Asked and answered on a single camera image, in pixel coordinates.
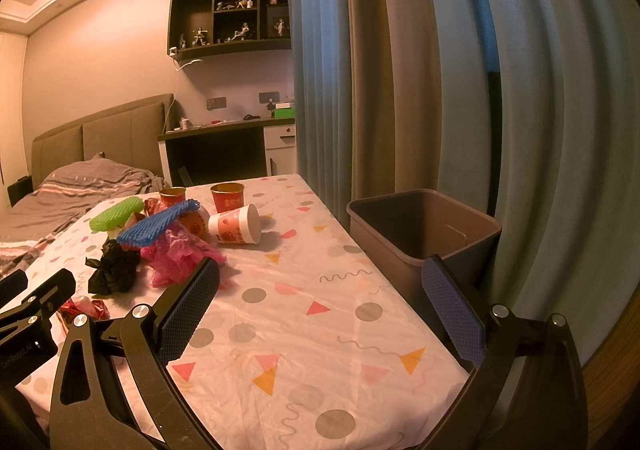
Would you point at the bed with grey bedding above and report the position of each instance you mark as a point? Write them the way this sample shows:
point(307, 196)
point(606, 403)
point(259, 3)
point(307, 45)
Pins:
point(63, 197)

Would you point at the dark desk with white drawers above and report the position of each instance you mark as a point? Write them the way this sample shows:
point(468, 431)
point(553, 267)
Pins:
point(231, 151)

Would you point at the brown plastic trash bin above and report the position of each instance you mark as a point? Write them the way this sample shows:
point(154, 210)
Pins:
point(400, 231)

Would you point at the patterned pink tablecloth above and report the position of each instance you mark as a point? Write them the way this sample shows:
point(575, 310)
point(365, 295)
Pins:
point(306, 345)

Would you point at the white apple paper cup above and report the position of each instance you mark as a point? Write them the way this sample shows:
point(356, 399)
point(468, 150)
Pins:
point(195, 222)
point(237, 226)

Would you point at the blue and beige curtains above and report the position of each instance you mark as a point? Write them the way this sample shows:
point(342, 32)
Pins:
point(527, 110)

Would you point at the pink plastic bag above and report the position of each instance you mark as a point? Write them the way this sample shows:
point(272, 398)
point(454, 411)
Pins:
point(175, 254)

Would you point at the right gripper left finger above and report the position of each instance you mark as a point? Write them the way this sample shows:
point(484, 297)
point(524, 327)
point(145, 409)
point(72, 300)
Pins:
point(89, 409)

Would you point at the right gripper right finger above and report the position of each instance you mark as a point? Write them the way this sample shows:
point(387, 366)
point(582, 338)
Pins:
point(526, 389)

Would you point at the dark wall display shelf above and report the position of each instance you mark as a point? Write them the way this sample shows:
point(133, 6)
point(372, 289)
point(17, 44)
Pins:
point(200, 28)

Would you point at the blue foam net sleeve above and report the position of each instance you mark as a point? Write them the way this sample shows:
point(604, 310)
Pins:
point(145, 232)

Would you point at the padded brown headboard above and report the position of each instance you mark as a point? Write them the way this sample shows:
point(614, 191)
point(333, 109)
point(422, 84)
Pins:
point(127, 134)

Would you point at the small red foil wrapper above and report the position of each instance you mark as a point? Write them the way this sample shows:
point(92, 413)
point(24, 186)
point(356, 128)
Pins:
point(92, 308)

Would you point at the green box on desk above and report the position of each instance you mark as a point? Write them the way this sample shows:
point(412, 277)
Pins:
point(284, 110)

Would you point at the green foam net sleeve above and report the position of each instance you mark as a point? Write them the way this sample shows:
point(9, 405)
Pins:
point(117, 215)

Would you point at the black plastic bag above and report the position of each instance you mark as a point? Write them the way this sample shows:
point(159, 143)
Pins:
point(115, 271)

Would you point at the red gold cup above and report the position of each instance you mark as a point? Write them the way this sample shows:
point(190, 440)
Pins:
point(172, 196)
point(227, 196)

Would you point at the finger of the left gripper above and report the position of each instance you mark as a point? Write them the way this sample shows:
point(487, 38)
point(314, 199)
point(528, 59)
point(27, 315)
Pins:
point(26, 339)

